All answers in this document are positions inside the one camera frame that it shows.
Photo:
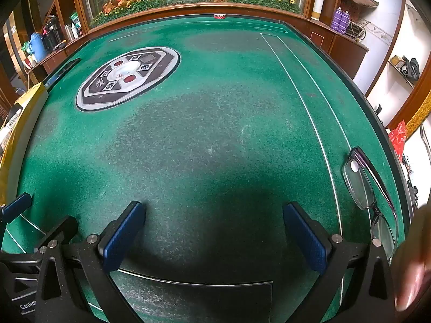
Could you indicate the purple black eyeglasses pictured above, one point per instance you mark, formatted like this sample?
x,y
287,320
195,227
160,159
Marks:
x,y
358,183

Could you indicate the gold and white mailer bag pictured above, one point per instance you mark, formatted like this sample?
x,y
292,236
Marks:
x,y
23,114

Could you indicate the green packet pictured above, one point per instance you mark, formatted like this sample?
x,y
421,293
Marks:
x,y
76,23

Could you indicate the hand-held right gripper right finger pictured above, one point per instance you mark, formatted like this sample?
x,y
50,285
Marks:
x,y
307,239

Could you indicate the red plastic bag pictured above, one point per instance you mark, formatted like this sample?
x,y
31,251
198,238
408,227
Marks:
x,y
397,138

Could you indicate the silver flask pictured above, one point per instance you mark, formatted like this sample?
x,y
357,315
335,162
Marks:
x,y
69,32

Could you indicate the person's right hand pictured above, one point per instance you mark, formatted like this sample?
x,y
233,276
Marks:
x,y
412,262

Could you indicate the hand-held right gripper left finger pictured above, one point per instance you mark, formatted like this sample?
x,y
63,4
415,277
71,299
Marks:
x,y
124,237

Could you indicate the small red white object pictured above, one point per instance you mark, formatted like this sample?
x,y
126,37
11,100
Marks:
x,y
219,16

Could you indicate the round table control panel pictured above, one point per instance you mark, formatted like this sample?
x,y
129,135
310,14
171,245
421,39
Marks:
x,y
101,87

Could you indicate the blue thermos jug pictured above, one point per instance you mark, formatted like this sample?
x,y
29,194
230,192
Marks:
x,y
36,47

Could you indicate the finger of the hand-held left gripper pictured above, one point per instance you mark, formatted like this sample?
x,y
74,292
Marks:
x,y
59,230
16,207

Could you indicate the black items on shelf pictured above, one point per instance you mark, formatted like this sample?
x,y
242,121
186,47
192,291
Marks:
x,y
410,69

